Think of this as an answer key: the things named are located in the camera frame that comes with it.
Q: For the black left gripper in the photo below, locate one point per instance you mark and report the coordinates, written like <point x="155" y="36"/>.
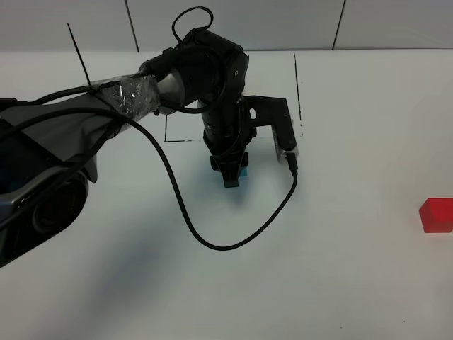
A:
<point x="226" y="132"/>

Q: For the red cube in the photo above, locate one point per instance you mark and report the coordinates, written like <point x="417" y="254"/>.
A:
<point x="436" y="215"/>

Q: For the blue cube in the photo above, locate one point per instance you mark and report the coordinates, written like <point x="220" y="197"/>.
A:
<point x="242" y="172"/>

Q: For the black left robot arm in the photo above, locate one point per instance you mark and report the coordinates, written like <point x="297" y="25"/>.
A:
<point x="49" y="146"/>

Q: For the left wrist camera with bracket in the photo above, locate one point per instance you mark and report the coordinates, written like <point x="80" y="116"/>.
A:
<point x="274" y="112"/>

